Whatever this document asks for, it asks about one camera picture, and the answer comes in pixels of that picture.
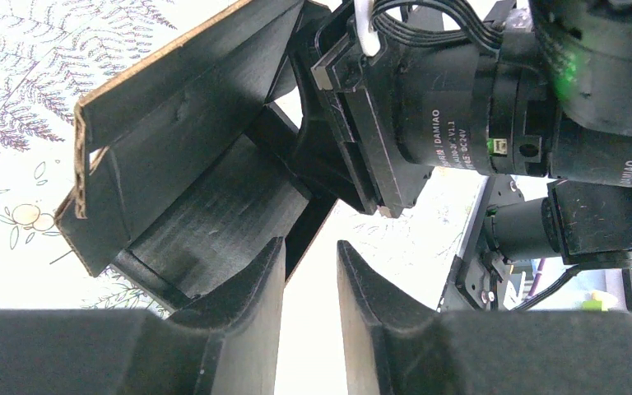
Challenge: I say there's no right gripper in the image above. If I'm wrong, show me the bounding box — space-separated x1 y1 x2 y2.
294 1 557 217

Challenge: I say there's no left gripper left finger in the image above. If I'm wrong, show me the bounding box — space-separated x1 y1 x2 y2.
0 238 286 394

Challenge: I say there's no floral tablecloth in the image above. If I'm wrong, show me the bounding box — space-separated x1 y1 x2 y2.
0 1 482 394

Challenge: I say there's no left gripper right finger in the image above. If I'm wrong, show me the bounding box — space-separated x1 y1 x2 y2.
337 240 632 394

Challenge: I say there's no black paper box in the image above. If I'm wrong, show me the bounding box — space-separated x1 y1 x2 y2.
55 1 342 310

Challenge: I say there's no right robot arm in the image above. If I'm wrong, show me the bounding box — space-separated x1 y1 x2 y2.
288 1 632 310

